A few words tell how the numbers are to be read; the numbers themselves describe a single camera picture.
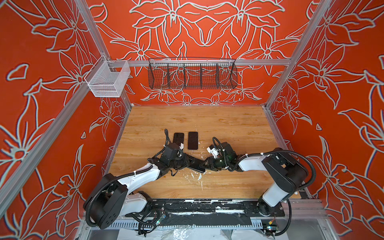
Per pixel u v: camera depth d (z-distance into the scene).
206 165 0.85
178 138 1.01
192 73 0.97
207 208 0.74
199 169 0.83
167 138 0.67
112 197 0.41
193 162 0.81
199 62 0.92
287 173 0.46
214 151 0.85
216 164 0.78
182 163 0.74
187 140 0.99
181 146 0.81
